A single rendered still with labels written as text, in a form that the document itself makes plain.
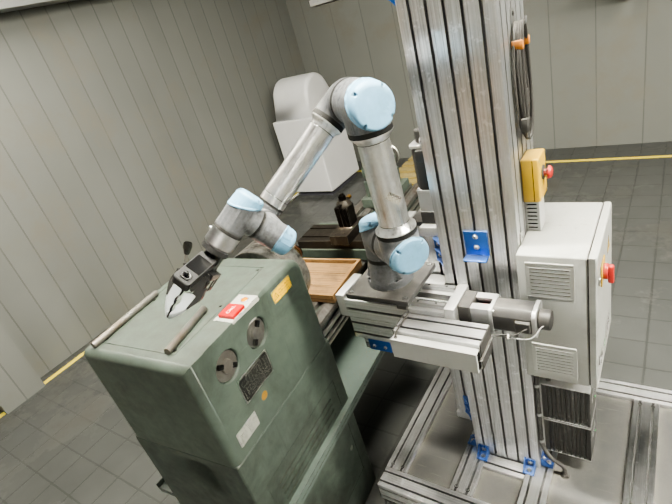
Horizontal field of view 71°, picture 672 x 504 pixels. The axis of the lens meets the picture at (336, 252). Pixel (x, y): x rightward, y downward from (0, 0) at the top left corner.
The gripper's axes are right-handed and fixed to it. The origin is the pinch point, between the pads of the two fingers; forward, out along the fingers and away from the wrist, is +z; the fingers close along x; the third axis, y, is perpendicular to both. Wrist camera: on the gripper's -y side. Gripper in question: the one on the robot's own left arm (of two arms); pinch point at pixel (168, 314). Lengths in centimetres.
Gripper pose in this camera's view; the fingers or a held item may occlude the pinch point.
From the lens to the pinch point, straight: 122.5
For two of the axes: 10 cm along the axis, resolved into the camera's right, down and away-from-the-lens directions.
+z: -5.7, 8.2, 0.9
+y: 1.0, -0.4, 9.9
